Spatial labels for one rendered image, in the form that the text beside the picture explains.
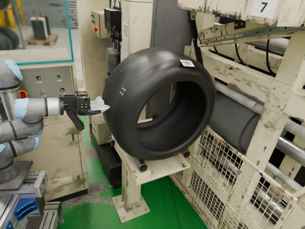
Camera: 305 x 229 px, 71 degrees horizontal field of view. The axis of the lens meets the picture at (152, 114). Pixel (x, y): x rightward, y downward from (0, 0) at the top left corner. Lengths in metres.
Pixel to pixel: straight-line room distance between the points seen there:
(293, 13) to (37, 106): 0.95
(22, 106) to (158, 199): 1.60
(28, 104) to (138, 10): 0.69
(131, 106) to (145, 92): 0.08
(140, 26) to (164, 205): 1.57
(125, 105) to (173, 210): 1.42
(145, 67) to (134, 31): 0.34
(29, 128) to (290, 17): 1.03
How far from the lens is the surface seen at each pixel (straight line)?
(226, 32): 1.18
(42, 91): 1.59
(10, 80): 1.27
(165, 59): 0.94
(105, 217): 2.07
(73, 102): 0.92
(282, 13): 0.86
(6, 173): 1.47
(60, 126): 1.68
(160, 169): 1.30
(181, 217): 2.10
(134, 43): 1.22
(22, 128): 0.97
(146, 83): 0.88
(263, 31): 1.04
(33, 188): 1.48
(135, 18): 1.20
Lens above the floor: 1.71
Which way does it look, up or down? 30 degrees down
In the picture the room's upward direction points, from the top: 5 degrees clockwise
